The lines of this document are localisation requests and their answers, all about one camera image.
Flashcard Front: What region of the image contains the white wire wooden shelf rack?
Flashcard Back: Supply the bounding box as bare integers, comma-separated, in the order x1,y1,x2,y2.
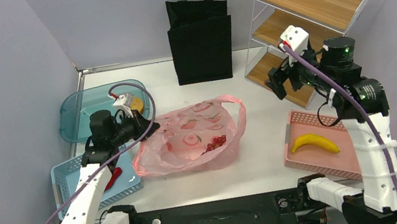
245,0,368,89

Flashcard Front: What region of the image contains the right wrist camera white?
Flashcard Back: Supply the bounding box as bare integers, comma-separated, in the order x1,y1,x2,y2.
278,25,309,54

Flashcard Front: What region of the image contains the pink plastic grocery bag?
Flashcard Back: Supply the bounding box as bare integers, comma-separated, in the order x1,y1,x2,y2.
132,95,247,177

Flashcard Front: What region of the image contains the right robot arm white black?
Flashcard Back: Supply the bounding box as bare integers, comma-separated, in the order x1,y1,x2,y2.
266,36,397,224

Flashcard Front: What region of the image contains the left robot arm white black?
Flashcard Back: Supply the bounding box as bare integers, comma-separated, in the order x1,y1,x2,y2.
61,110,160,224

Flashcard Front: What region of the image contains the red chili pepper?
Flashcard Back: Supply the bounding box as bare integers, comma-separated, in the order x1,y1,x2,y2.
105,167,122,191

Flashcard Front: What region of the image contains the red grape bunch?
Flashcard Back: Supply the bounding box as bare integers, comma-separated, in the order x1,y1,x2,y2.
202,134,227,154

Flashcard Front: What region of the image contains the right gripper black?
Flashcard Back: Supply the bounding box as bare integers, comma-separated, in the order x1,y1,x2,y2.
261,38,339,100

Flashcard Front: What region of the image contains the brown bread slice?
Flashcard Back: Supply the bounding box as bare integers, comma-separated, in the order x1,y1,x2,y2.
130,96,144,114

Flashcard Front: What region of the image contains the black fabric grocery bag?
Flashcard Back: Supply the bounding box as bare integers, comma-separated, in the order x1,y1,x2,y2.
166,0,233,85

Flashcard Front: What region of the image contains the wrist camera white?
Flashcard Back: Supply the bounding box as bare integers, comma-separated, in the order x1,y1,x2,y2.
278,25,309,54
112,93,135,118

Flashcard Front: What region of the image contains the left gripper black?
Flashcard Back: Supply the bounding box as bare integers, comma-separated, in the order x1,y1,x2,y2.
106,106,162,149

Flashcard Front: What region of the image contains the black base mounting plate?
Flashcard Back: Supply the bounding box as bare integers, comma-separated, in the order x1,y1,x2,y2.
138,187,326,224

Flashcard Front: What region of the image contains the yellow banana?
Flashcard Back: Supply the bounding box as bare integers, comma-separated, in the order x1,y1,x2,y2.
291,134,340,154

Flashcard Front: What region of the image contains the blue perforated plastic basket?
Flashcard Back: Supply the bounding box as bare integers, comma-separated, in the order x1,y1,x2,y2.
50,152,143,209

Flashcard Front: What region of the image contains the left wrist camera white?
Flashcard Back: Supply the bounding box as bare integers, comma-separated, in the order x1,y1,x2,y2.
112,93,135,118

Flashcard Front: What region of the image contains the pink perforated plastic basket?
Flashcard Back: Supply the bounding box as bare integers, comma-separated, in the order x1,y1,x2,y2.
284,110,361,180

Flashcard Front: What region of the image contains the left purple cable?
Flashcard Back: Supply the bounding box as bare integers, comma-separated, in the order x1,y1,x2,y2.
0,78,175,224

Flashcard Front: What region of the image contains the teal transparent plastic tray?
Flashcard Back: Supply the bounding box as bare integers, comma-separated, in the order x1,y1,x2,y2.
59,79,152,144

